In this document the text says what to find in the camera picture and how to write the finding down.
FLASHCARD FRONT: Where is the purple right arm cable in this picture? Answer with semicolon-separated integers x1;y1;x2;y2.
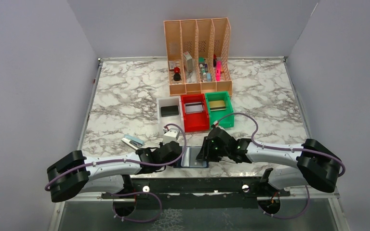
213;112;346;220

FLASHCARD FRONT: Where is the light blue stapler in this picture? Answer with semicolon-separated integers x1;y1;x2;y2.
121;134;145;150

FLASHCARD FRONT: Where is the red and black stamp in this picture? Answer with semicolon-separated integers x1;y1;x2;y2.
173;67;182;81

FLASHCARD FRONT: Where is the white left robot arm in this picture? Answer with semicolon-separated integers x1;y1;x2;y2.
44;141;186;203

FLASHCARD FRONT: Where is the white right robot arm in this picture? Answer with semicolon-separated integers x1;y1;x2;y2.
196;128;344;196

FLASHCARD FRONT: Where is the green plastic bin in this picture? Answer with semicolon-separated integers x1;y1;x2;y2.
204;91;235;128

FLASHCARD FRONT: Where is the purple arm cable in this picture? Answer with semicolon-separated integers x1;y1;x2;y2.
44;123;187;223
213;112;346;220

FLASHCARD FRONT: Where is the black card from holder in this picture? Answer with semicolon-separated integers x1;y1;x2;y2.
160;105;180;117

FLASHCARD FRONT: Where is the white box in organizer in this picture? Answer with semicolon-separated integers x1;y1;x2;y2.
183;51;193;73

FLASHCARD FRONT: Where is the red plastic bin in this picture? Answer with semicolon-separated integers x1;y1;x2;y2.
181;94;210;132

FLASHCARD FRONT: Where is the silver card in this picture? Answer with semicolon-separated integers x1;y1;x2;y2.
184;102;204;114

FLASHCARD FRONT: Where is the navy blue card holder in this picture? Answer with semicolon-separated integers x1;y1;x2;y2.
173;146;209;168

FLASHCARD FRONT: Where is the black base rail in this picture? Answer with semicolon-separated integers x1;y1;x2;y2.
101;177;290;209

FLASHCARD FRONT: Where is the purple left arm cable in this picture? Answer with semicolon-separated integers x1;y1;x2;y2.
44;123;187;223

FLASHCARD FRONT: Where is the white plastic bin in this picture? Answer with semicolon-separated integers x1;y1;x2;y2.
156;96;184;135

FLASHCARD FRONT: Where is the peach desk file organizer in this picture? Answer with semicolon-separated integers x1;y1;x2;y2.
163;17;233;96

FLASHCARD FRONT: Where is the gold card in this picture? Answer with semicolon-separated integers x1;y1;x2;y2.
209;100;226;111

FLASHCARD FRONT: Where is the pink highlighter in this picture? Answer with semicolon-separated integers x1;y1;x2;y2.
215;61;222;81

